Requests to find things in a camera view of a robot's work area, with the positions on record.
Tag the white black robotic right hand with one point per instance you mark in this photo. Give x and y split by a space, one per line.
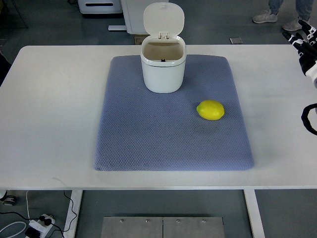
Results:
307 50

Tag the yellow lemon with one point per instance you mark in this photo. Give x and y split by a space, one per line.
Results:
210 110

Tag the white trash bin with lid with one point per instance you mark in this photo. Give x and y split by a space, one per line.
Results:
163 52

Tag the grey sneaker right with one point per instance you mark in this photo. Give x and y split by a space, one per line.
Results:
294 25

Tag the grey sneaker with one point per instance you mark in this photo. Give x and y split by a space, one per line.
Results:
265 17
294 25

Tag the grey sneaker left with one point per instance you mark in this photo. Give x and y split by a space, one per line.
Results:
265 17

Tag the grey floor socket plate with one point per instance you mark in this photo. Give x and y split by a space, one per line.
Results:
236 41

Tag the blue textured mat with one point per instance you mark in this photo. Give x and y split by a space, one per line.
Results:
145 131

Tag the cardboard box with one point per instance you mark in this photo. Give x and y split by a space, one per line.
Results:
138 39

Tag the white table leg right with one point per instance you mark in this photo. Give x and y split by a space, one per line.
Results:
254 213

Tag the white table leg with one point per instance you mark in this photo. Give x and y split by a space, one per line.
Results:
73 214
254 213

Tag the white machine with black slot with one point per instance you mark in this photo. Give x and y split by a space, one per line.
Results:
100 8

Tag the grey metal floor plate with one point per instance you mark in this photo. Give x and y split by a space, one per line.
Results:
163 227

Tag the white table leg left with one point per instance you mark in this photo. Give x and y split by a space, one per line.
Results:
73 214

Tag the white power strip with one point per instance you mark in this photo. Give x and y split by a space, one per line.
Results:
43 224

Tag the caster wheel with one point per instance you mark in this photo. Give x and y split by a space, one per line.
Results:
6 199

